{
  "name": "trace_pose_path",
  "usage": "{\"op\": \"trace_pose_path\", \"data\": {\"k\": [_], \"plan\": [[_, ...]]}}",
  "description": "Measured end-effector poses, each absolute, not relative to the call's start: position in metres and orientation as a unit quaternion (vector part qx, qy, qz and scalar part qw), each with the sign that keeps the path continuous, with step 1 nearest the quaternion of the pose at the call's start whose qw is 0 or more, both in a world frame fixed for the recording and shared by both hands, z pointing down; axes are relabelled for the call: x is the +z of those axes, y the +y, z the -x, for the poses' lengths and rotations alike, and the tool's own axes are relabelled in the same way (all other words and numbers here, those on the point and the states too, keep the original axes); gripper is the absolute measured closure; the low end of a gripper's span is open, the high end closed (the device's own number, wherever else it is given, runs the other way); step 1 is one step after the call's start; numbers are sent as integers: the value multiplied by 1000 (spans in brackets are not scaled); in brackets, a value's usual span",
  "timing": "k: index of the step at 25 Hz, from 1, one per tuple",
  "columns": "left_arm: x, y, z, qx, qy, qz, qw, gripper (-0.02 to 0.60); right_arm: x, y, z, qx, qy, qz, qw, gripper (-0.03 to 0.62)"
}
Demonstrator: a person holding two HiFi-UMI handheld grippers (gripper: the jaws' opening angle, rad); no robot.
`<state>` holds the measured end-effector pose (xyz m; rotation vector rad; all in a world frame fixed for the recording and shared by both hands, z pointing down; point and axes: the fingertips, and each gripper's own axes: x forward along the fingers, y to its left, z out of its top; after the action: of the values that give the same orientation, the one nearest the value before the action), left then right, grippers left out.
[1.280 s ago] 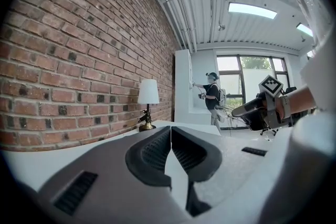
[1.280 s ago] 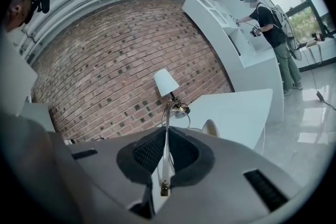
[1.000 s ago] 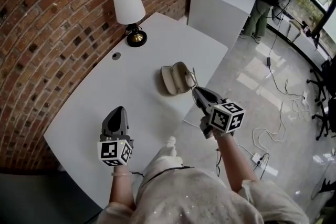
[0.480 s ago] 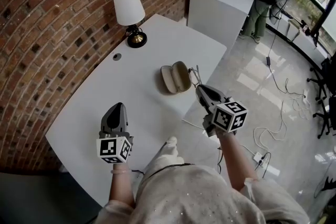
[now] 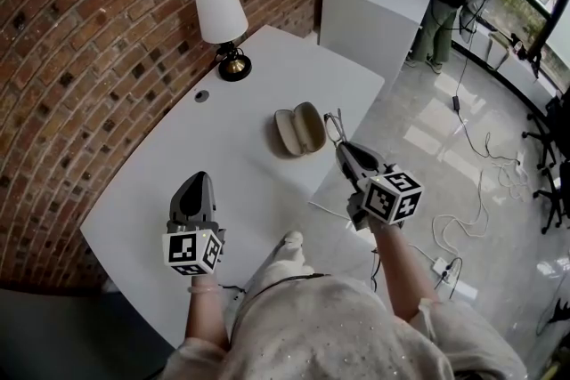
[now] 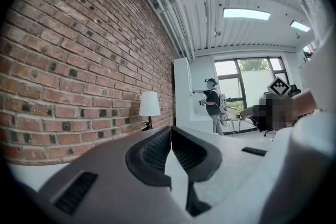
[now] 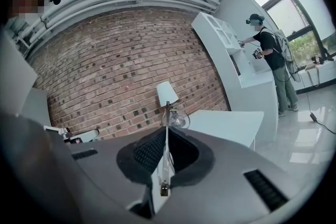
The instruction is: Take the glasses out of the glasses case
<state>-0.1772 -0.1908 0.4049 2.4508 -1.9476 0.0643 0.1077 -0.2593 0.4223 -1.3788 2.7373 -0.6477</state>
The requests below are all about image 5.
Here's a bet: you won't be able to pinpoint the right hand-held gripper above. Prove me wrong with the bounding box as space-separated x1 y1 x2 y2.
335 141 426 232

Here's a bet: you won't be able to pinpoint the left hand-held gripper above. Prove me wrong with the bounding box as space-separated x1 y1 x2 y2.
161 171 227 277

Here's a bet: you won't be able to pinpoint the eyeglasses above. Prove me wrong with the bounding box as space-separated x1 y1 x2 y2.
323 108 351 145

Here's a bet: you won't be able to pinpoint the beige glasses case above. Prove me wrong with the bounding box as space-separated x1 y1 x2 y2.
273 101 328 160

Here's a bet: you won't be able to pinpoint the person's right forearm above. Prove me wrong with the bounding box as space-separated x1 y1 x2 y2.
371 222 440 319

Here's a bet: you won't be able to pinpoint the person's left forearm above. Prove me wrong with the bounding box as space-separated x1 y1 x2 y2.
184 275 231 349

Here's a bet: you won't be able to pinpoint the white power strip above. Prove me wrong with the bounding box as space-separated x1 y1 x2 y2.
430 256 460 284

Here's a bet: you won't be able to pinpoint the person's white shoe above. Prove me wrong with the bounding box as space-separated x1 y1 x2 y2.
282 230 305 250

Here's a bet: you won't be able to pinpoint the white desk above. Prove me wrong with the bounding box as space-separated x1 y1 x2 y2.
79 24 387 348

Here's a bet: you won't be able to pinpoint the person's white clothing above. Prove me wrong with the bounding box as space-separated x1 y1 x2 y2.
159 233 529 380

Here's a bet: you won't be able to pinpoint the white waste bin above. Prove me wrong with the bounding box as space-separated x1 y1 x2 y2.
486 32 511 72

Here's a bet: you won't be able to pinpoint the white shelf cabinet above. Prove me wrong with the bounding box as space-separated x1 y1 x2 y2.
319 0 440 81

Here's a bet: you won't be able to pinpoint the grey cabinet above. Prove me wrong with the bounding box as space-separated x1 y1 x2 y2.
0 287 175 380

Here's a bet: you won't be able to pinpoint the white shade table lamp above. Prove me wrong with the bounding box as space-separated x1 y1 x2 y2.
193 0 253 82

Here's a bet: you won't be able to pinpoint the long white floor cable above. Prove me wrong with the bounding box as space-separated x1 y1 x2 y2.
307 199 436 264

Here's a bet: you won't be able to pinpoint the tangled white floor cable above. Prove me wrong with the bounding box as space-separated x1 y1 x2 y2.
431 150 532 260

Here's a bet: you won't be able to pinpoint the black adapter cable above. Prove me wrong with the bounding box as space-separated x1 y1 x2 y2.
452 53 523 166

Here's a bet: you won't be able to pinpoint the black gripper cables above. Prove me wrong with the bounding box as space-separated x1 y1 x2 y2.
369 248 465 300

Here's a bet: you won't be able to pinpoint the black body-worn cable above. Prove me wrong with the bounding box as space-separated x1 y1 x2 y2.
220 272 331 304

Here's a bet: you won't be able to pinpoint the black window frame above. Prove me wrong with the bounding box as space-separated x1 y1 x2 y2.
452 0 570 117

